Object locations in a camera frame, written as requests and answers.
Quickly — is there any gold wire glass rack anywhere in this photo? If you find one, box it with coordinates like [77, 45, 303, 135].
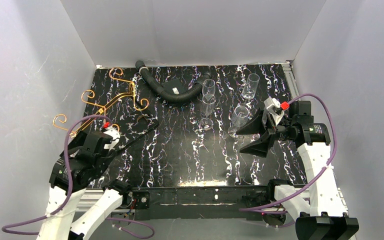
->
[52, 67, 150, 138]

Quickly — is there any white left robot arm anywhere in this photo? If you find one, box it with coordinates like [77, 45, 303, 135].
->
[37, 127, 132, 240]

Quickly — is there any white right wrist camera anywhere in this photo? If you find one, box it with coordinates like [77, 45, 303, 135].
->
[262, 97, 290, 126]

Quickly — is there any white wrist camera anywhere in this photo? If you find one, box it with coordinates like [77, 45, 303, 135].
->
[262, 97, 290, 126]
[102, 121, 121, 150]

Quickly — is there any black box with label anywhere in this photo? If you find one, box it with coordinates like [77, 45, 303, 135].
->
[161, 78, 187, 98]

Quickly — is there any black corrugated hose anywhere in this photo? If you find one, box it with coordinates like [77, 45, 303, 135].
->
[134, 60, 213, 104]

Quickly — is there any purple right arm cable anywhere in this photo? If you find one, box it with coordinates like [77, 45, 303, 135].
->
[238, 93, 339, 213]

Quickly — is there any tall clear flute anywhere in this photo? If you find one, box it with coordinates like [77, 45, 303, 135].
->
[199, 93, 216, 131]
[201, 79, 216, 96]

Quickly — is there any clear stemmed wine glass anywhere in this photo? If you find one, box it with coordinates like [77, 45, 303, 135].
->
[227, 104, 250, 138]

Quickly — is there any tall clear flute front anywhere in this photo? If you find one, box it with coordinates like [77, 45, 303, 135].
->
[199, 93, 216, 131]

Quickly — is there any black front mounting rail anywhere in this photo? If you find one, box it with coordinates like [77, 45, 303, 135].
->
[132, 186, 268, 221]

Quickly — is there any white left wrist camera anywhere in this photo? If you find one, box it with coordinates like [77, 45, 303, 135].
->
[102, 121, 121, 150]

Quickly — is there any clear tumbler glass far right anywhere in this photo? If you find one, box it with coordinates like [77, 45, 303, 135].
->
[241, 73, 260, 100]

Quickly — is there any black marble rack base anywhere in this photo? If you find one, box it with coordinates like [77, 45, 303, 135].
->
[89, 67, 160, 157]

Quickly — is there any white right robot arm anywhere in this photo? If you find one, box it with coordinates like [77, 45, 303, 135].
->
[236, 109, 359, 240]

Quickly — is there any tall clear flute rear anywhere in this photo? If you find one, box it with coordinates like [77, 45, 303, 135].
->
[201, 79, 216, 96]

